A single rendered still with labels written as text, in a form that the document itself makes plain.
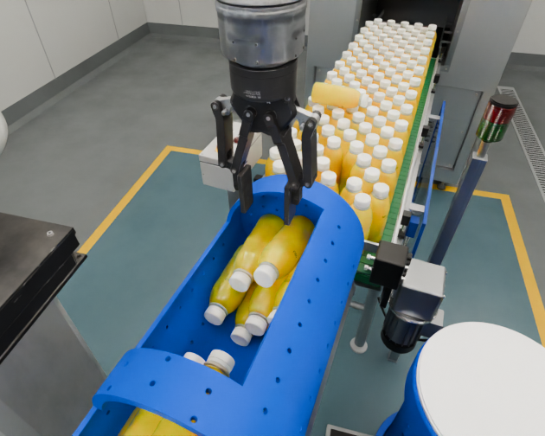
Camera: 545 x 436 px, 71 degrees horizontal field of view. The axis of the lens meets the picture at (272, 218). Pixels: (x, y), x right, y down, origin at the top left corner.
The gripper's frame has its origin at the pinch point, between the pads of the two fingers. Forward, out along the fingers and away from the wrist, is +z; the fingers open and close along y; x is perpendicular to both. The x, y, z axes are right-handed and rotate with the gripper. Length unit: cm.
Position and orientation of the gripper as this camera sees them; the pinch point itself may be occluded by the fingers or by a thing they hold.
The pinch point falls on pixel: (267, 197)
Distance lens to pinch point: 55.6
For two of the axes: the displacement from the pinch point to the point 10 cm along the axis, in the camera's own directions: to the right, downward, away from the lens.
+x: 3.8, -6.4, 6.7
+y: 9.3, 2.5, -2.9
